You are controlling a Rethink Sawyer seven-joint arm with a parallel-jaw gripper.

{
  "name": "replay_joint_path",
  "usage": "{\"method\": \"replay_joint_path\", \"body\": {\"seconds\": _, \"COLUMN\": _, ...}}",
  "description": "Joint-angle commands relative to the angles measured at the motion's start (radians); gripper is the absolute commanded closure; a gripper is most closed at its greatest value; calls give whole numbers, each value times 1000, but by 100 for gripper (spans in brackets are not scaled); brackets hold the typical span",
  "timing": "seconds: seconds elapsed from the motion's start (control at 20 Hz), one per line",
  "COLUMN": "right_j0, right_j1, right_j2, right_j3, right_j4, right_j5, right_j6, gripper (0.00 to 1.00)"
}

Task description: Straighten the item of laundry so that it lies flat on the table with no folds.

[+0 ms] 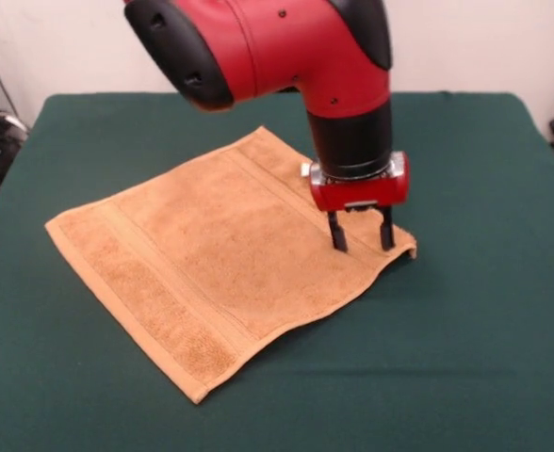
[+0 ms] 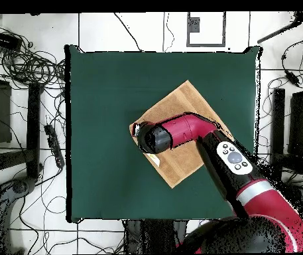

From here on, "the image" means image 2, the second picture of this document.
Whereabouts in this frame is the tan terry towel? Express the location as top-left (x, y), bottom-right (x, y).
top-left (129, 80), bottom-right (234, 189)

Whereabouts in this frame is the dark green table cloth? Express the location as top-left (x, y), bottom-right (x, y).
top-left (65, 44), bottom-right (262, 223)

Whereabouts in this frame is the long black power strip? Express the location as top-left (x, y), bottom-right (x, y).
top-left (43, 124), bottom-right (66, 169)

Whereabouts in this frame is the small grey square plate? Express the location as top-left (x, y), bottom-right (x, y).
top-left (188, 17), bottom-right (202, 33)

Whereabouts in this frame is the grey curved stand base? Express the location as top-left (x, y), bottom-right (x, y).
top-left (0, 176), bottom-right (38, 254)

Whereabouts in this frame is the black upright bar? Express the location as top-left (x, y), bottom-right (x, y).
top-left (269, 88), bottom-right (286, 183)

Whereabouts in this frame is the black rectangular box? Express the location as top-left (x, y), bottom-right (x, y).
top-left (0, 29), bottom-right (23, 52)

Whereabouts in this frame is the black inline power brick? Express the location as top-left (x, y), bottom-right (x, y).
top-left (284, 70), bottom-right (300, 87)

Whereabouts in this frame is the black tripod leg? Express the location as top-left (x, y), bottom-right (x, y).
top-left (257, 11), bottom-right (303, 44)

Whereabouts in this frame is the long black cable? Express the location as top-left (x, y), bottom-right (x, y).
top-left (113, 12), bottom-right (143, 52)

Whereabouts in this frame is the black metal frame stand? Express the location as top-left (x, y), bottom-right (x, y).
top-left (0, 60), bottom-right (44, 181)

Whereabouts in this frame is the black robot pedestal stand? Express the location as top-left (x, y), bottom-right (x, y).
top-left (123, 219), bottom-right (189, 254)

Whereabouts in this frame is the grey square floor frame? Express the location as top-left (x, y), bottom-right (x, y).
top-left (186, 11), bottom-right (227, 48)

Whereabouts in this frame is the tangle of black cables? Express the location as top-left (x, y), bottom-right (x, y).
top-left (0, 19), bottom-right (67, 92)

